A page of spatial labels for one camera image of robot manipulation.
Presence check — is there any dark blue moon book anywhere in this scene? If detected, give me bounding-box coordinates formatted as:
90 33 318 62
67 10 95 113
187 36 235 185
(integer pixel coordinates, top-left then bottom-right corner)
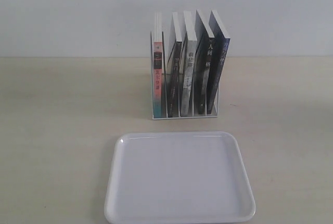
207 10 230 115

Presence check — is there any grey white spine book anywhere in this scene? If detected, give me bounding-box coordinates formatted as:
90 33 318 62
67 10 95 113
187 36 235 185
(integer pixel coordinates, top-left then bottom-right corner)
180 11 197 117

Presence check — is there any pink and teal book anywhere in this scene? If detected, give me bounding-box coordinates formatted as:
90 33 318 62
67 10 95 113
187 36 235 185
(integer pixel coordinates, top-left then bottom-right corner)
152 13 163 118

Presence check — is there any black spine book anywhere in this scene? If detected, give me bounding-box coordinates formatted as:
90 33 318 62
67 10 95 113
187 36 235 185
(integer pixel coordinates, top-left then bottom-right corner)
166 12 183 118

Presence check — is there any black book white title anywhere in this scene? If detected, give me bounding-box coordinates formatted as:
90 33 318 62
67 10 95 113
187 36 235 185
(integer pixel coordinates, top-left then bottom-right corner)
195 9 215 115

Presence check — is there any white plastic tray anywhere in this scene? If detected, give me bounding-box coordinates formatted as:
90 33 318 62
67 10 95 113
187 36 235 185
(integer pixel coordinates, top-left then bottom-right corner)
104 131 256 223

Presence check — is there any white wire book rack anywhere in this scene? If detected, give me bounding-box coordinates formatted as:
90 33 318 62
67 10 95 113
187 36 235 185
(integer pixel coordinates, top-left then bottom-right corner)
149 31 219 120

